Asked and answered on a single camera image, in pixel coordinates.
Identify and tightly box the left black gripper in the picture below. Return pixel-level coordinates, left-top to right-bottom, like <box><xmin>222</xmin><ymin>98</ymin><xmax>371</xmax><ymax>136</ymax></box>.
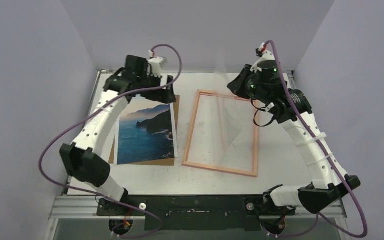
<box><xmin>138</xmin><ymin>71</ymin><xmax>177</xmax><ymax>105</ymax></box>

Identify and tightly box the pink wooden picture frame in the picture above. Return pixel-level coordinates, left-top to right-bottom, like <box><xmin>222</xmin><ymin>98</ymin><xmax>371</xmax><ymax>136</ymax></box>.
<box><xmin>182</xmin><ymin>89</ymin><xmax>260</xmax><ymax>177</ymax></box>

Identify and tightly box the seascape photo print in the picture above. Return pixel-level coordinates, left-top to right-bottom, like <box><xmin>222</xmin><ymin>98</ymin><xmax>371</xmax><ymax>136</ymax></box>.
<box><xmin>113</xmin><ymin>95</ymin><xmax>180</xmax><ymax>166</ymax></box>

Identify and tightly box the clear acrylic sheet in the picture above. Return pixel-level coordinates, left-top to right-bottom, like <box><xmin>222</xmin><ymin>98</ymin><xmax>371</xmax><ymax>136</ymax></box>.
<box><xmin>207</xmin><ymin>46</ymin><xmax>254</xmax><ymax>165</ymax></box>

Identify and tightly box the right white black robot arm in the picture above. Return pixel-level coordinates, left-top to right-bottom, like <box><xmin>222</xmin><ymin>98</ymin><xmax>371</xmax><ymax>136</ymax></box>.
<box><xmin>227</xmin><ymin>60</ymin><xmax>361</xmax><ymax>215</ymax></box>

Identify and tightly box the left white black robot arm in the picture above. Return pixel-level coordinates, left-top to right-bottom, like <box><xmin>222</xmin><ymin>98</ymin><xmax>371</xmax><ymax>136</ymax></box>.
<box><xmin>59</xmin><ymin>55</ymin><xmax>176</xmax><ymax>216</ymax></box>

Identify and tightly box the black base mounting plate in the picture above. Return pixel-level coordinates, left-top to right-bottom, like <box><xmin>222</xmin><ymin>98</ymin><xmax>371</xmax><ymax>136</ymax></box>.
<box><xmin>96</xmin><ymin>194</ymin><xmax>296</xmax><ymax>234</ymax></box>

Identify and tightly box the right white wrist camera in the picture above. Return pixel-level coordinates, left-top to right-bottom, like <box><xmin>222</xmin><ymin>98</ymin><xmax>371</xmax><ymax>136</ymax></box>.
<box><xmin>250</xmin><ymin>46</ymin><xmax>275</xmax><ymax>73</ymax></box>

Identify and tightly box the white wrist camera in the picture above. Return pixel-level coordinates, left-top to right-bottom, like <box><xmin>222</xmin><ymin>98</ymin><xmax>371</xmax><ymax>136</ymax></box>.
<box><xmin>147</xmin><ymin>56</ymin><xmax>168</xmax><ymax>78</ymax></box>
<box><xmin>250</xmin><ymin>46</ymin><xmax>275</xmax><ymax>73</ymax></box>

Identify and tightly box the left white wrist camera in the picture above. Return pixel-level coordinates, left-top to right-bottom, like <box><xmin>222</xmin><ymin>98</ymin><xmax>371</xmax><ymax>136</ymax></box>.
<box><xmin>147</xmin><ymin>56</ymin><xmax>168</xmax><ymax>78</ymax></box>

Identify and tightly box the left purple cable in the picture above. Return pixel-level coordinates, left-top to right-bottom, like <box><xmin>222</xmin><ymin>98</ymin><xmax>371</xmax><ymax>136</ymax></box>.
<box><xmin>38</xmin><ymin>43</ymin><xmax>183</xmax><ymax>239</ymax></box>

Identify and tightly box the purple cable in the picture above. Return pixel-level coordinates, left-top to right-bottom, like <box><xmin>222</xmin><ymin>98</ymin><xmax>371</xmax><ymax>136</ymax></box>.
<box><xmin>38</xmin><ymin>43</ymin><xmax>183</xmax><ymax>239</ymax></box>
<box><xmin>261</xmin><ymin>40</ymin><xmax>369</xmax><ymax>239</ymax></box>

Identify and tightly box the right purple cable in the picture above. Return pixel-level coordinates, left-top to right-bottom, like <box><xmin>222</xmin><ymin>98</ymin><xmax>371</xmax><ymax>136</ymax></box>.
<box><xmin>261</xmin><ymin>40</ymin><xmax>369</xmax><ymax>239</ymax></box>

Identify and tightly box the aluminium front rail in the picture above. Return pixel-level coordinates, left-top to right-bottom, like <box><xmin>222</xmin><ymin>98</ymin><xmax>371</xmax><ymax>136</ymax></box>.
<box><xmin>49</xmin><ymin>195</ymin><xmax>348</xmax><ymax>220</ymax></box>

